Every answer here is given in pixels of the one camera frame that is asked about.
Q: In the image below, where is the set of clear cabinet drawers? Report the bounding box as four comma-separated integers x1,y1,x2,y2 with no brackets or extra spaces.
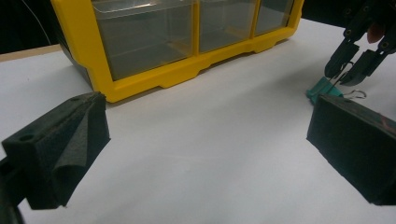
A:
92,0,295,82

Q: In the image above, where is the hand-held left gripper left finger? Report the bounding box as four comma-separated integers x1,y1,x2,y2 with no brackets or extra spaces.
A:
1,91,111,211

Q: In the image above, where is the yellow black organizer cabinet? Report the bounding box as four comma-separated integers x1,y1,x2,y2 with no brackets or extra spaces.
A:
50,0,305,104

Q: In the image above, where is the thin pale cable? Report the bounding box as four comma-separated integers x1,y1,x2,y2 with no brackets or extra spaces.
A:
21,0,52,47

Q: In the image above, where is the green binder clip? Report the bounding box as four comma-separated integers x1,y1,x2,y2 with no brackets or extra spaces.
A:
305,61,368,105

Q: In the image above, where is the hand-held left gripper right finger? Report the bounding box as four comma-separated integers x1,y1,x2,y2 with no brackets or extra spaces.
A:
306,93,396,206

